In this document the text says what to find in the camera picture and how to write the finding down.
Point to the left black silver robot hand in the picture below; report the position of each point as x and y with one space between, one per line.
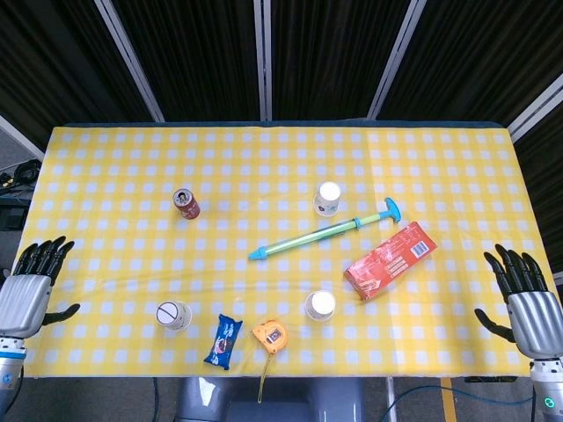
22 303

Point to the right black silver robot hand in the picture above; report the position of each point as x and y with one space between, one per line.
536 321

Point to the paper cup with black line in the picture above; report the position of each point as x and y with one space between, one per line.
172 315

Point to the paper cup with blue flowers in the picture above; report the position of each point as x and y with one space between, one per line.
327 198

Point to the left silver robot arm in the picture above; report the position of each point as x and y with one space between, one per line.
11 378

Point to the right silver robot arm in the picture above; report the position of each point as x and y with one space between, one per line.
547 387

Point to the orange cardboard box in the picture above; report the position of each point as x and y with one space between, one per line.
387 264

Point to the white table leg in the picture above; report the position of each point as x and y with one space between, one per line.
391 400

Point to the red drink can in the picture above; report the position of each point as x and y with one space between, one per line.
187 204

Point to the blue cookie packet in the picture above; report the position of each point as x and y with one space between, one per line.
223 340

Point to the paper cup with green flowers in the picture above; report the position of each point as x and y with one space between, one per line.
320 305

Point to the green blue water squirter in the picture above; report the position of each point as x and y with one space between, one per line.
308 237

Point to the black pleated curtain panel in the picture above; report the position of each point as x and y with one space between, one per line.
193 57
334 57
475 57
53 57

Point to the orange tape measure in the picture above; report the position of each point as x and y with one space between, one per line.
270 336

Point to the grey robot torso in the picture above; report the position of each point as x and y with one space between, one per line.
272 400

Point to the yellow white checkered tablecloth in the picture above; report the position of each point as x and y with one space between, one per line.
272 167

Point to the white partition post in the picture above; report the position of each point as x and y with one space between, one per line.
127 57
19 136
396 61
262 57
534 103

